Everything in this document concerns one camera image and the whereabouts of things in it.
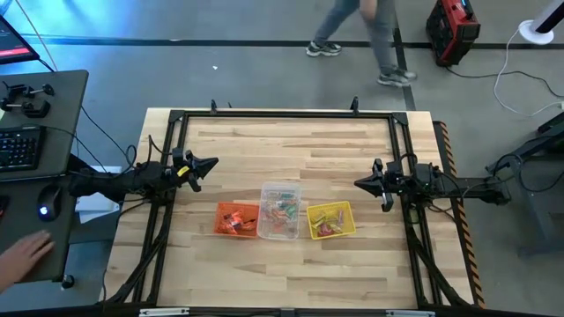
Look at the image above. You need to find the laptop screen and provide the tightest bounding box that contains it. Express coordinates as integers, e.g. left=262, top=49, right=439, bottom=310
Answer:
left=0, top=15, right=41, bottom=66

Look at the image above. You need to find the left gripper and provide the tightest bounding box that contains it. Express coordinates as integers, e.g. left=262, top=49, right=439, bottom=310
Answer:
left=169, top=149, right=220, bottom=194

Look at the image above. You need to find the person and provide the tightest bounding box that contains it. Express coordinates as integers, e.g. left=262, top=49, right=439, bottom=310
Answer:
left=306, top=0, right=419, bottom=88

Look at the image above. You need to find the white floor cable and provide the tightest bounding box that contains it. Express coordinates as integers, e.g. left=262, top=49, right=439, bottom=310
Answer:
left=492, top=28, right=564, bottom=118

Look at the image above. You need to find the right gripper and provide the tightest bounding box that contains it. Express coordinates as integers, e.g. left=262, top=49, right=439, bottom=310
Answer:
left=353, top=157, right=427, bottom=213

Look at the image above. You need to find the black yellow hazard strip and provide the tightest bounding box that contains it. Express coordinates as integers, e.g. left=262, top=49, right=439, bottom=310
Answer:
left=434, top=121, right=486, bottom=309

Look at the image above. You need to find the silver metal bracket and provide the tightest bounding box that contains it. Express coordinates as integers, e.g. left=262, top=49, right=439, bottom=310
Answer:
left=385, top=309, right=436, bottom=317
left=138, top=306, right=190, bottom=317

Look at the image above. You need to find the yellow plastic basket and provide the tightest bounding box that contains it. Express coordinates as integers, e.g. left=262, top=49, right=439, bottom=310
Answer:
left=306, top=200, right=357, bottom=241

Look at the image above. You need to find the black floor cable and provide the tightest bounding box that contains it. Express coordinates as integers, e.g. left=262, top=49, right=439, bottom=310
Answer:
left=444, top=65, right=564, bottom=99

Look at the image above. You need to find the red black tool box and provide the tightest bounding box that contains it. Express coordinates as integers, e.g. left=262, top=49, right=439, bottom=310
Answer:
left=425, top=0, right=482, bottom=68

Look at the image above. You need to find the black desk panel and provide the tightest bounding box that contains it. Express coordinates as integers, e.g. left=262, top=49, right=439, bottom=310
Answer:
left=0, top=174, right=83, bottom=286
left=0, top=69, right=90, bottom=182

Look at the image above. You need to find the black computer mouse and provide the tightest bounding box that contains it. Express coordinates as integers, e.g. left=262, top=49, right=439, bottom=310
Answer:
left=37, top=183, right=63, bottom=223

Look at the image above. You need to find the black metal C-clamp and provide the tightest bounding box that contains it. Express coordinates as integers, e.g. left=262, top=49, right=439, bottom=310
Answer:
left=0, top=99, right=52, bottom=119
left=2, top=81, right=56, bottom=100

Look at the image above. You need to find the black aluminium table frame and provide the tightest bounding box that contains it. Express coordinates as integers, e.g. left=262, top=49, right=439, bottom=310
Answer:
left=100, top=97, right=476, bottom=317

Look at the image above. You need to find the white-based black pole stand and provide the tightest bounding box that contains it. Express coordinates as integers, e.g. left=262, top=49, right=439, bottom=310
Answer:
left=518, top=0, right=564, bottom=46

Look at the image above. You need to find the white printed cardboard box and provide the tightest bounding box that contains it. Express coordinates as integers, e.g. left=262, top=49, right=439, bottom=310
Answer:
left=74, top=165, right=123, bottom=225

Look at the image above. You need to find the person's hand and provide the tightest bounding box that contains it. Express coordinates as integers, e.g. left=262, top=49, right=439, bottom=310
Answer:
left=0, top=229, right=56, bottom=295

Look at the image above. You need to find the clear plastic bin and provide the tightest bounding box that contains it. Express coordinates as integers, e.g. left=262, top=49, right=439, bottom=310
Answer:
left=256, top=181, right=303, bottom=242

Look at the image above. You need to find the orange plastic basket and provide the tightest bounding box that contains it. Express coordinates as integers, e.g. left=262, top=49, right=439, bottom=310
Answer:
left=213, top=201, right=262, bottom=240

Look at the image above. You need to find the black backlit keyboard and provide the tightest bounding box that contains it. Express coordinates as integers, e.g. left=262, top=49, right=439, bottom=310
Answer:
left=0, top=125, right=48, bottom=173

